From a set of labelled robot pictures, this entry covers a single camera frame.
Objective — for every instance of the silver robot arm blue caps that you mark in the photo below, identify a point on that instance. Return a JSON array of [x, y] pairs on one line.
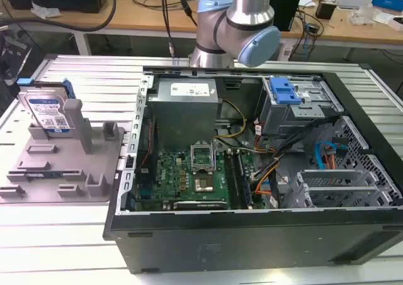
[[242, 20]]

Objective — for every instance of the grey disk bay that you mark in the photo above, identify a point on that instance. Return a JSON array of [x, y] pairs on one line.
[[338, 187]]

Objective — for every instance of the hard disk in blue carrier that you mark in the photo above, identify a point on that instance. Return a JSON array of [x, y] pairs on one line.
[[47, 109]]

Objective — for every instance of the grey power supply unit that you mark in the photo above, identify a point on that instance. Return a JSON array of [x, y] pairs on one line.
[[184, 115]]

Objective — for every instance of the locking lever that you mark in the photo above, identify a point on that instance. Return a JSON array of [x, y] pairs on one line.
[[214, 159]]

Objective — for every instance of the green motherboard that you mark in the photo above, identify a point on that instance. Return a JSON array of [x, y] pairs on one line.
[[182, 178]]

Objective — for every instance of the black chipset chip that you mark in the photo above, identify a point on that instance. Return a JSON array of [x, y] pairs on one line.
[[204, 185]]

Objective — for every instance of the RAM slot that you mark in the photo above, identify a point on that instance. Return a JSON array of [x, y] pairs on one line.
[[232, 181]]

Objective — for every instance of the RAM stick in slot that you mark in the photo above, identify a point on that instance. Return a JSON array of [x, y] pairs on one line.
[[244, 184]]

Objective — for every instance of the blue drive latch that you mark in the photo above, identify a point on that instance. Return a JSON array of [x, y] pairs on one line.
[[285, 91]]

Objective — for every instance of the grey metal drive cage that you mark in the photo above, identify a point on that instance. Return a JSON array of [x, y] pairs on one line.
[[299, 112]]

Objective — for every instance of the black open PC case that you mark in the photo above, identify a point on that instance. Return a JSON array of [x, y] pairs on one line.
[[239, 234]]

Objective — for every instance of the grey plastic parts rack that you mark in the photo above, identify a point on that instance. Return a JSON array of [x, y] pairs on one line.
[[72, 162]]

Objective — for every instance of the wooden desk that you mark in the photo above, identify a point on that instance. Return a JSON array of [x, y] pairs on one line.
[[132, 11]]

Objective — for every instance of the black box on desk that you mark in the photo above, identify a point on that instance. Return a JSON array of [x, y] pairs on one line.
[[285, 9]]

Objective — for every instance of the RAM stick on rack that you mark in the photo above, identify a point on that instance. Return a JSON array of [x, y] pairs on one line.
[[44, 174]]

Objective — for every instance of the black device on desk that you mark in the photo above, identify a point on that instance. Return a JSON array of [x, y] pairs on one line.
[[325, 9]]

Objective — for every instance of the clear plastic bag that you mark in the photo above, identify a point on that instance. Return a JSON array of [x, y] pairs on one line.
[[362, 14]]

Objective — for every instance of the black chair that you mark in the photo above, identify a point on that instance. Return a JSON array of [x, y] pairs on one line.
[[12, 61]]

